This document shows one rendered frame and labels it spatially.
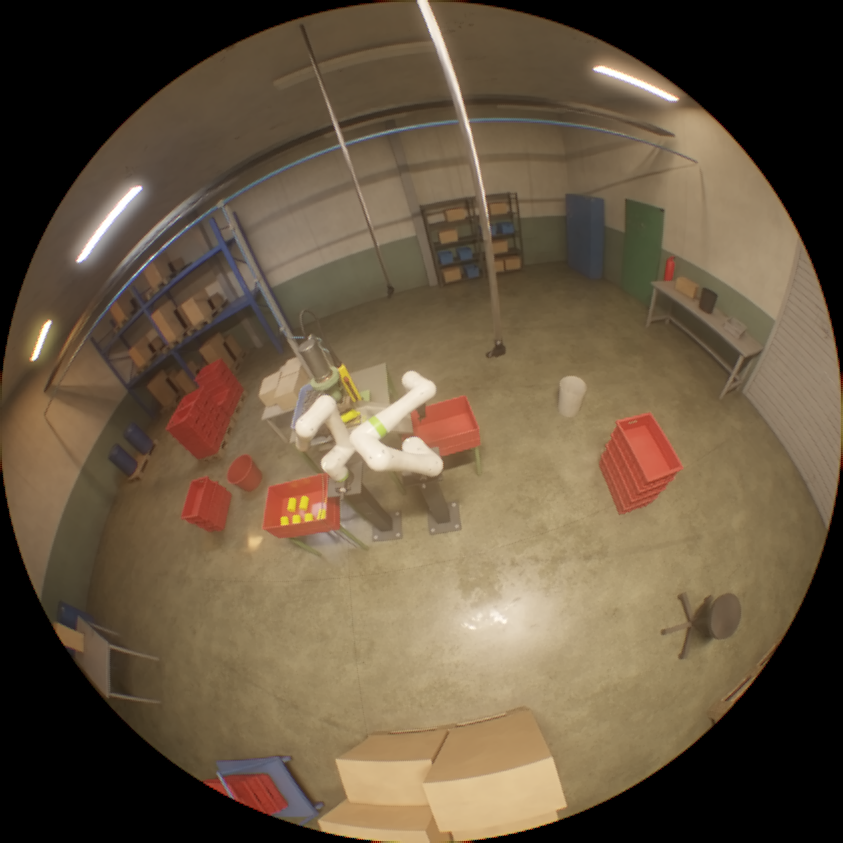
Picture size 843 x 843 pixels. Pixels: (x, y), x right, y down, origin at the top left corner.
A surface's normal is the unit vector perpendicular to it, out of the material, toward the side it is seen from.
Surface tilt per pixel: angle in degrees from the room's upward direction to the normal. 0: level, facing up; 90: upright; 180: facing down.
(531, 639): 0
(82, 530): 90
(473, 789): 0
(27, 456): 90
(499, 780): 0
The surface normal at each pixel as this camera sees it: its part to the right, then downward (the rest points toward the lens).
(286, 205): 0.15, 0.71
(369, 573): -0.22, -0.65
